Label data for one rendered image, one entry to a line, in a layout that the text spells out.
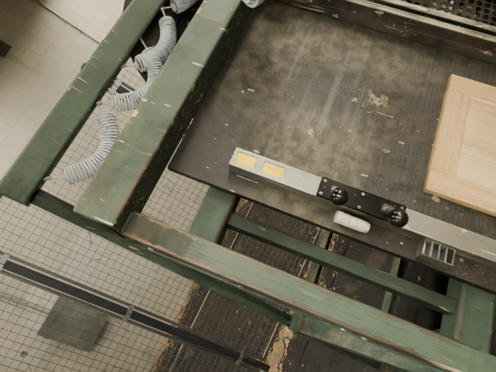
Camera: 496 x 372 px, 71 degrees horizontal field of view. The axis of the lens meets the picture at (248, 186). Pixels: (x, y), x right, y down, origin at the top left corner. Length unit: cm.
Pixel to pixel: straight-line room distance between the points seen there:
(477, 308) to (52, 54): 545
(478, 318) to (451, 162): 37
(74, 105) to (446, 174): 117
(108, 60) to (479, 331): 139
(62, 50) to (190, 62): 481
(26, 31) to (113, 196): 511
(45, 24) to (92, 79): 445
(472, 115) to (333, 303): 64
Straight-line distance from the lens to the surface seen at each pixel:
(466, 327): 96
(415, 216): 88
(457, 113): 109
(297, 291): 76
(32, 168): 131
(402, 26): 120
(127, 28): 153
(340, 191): 71
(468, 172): 102
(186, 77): 92
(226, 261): 76
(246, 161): 85
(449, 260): 91
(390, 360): 150
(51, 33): 579
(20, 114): 551
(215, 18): 104
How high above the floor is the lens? 195
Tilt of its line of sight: 20 degrees down
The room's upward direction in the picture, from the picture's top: 58 degrees counter-clockwise
